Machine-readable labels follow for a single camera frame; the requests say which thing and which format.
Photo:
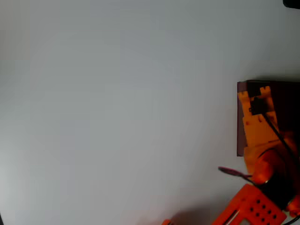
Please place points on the orange gripper, black servo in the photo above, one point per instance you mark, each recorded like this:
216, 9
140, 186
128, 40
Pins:
251, 124

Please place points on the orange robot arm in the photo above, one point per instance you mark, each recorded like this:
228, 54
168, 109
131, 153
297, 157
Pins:
260, 133

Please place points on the dark red box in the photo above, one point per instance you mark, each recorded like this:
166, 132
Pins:
289, 103

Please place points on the black object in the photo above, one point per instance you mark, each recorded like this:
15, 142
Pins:
291, 3

